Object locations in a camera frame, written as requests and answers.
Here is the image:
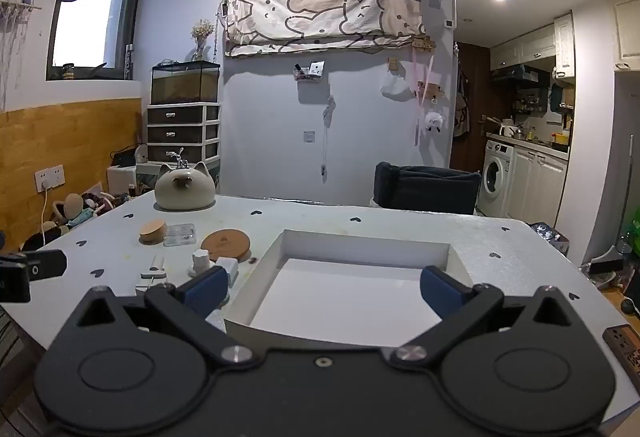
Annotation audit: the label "white drawer cabinet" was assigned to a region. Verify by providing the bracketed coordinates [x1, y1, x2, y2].
[146, 102, 222, 166]

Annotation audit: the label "white shallow box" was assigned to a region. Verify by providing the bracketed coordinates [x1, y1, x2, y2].
[224, 229, 474, 349]

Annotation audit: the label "hanging apron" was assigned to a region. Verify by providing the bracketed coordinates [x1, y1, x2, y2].
[452, 66, 474, 138]

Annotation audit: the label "white watch link tool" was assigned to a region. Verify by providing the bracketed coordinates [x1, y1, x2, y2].
[134, 253, 170, 296]

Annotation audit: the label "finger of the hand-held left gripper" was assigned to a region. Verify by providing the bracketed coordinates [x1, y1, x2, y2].
[0, 249, 68, 281]
[0, 262, 32, 304]

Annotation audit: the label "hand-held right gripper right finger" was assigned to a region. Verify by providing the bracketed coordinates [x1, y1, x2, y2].
[390, 265, 576, 368]

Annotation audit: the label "patterned dark box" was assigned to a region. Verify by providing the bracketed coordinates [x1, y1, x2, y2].
[529, 221, 571, 256]

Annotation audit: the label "white charger adapter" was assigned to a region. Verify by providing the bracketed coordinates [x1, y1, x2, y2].
[215, 257, 241, 288]

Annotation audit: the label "white storage box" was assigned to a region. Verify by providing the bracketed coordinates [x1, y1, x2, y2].
[106, 164, 142, 204]

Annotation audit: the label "wooden power strip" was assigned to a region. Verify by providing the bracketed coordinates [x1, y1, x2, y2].
[602, 324, 640, 374]

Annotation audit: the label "window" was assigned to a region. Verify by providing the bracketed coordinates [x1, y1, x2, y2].
[46, 0, 149, 82]

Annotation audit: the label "white kitchen cabinets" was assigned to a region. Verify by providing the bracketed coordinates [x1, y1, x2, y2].
[489, 11, 577, 79]
[510, 146, 569, 229]

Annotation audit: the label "macrame wall hanging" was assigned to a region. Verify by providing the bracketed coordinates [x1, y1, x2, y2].
[0, 0, 44, 114]

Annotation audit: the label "pile of plush toys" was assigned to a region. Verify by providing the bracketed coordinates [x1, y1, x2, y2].
[19, 190, 122, 252]

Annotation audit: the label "white hanging bag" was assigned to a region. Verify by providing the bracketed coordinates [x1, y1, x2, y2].
[380, 74, 414, 101]

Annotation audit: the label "clear plastic case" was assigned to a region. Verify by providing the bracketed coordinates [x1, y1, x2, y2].
[163, 222, 197, 248]

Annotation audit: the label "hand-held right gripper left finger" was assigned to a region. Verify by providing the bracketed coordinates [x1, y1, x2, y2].
[75, 265, 258, 368]

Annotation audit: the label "white lower kitchen cabinets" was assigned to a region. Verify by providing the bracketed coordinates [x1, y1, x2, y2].
[510, 146, 569, 229]

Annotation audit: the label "beige cat-shaped ceramic pot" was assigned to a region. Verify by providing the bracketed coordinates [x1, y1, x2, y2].
[154, 161, 217, 212]

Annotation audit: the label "vase with dried flowers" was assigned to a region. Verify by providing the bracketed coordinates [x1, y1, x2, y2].
[190, 18, 216, 63]

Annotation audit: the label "round wooden coaster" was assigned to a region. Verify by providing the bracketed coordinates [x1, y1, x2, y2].
[200, 229, 251, 263]

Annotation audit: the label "small round wooden lid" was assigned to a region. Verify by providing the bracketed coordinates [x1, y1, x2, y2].
[139, 220, 167, 246]

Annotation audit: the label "small wall shelf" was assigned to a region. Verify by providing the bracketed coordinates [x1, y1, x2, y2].
[292, 61, 326, 82]

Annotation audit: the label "white washing machine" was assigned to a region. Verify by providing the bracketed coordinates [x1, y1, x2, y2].
[478, 140, 516, 218]

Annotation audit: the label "white suction cup knob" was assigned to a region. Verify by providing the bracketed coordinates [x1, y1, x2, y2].
[187, 248, 215, 277]

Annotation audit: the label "printed bear cloth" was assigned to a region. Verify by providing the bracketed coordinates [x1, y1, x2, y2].
[222, 0, 429, 59]

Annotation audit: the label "white upper kitchen cabinets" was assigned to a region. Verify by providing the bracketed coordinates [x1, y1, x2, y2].
[489, 11, 577, 79]

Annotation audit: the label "dark blue chair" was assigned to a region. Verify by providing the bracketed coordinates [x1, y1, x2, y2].
[374, 161, 482, 217]

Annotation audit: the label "glass fish tank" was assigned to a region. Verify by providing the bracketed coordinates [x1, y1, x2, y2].
[150, 60, 221, 106]

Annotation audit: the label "hanging white cable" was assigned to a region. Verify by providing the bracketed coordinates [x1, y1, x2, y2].
[319, 96, 336, 183]

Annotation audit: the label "mop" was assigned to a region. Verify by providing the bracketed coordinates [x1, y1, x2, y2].
[580, 132, 633, 270]

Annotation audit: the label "white wall socket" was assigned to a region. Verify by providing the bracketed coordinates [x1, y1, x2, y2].
[33, 164, 66, 193]

